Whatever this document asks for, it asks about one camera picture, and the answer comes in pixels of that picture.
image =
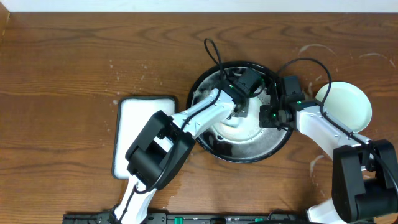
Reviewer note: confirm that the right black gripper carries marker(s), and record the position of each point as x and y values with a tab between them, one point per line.
264	122

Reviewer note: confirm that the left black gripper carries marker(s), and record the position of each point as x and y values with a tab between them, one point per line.
241	109

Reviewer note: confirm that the mint green plate front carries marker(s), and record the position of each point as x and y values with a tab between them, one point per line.
241	129

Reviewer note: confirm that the mint green plate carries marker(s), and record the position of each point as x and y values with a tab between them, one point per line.
241	129
348	104

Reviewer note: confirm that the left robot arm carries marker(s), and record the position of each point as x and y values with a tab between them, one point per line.
163	144

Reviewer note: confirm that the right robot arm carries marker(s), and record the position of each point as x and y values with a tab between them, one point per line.
364	176

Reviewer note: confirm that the black round tray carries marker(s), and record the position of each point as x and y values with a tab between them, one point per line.
264	145

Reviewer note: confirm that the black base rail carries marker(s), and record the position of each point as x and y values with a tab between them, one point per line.
163	218

